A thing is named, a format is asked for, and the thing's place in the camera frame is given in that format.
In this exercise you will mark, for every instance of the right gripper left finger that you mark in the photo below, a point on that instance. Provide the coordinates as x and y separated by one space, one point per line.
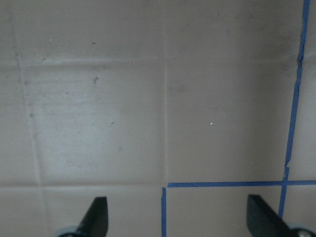
95 222

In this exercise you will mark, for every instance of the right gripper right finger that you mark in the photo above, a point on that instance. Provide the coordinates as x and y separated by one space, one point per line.
262 221

